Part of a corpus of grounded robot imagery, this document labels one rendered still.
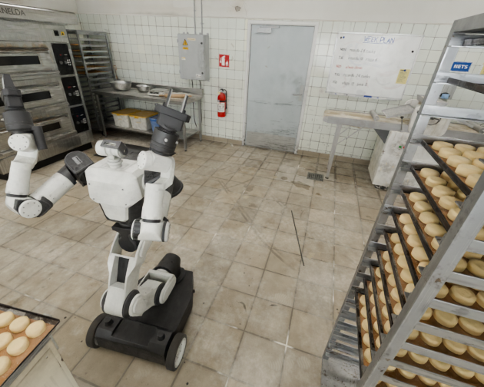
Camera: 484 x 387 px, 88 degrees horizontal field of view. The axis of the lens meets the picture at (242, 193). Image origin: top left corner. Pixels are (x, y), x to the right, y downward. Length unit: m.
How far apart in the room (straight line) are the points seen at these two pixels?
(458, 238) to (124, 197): 1.12
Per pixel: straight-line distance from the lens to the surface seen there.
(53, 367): 1.27
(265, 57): 4.78
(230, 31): 4.93
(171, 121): 0.93
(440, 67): 0.97
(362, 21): 4.63
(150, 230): 0.97
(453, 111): 1.01
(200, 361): 1.93
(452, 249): 0.64
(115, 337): 1.89
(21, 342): 1.11
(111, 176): 1.23
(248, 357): 1.94
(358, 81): 4.64
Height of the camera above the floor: 1.73
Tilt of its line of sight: 30 degrees down
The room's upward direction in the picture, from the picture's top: 3 degrees clockwise
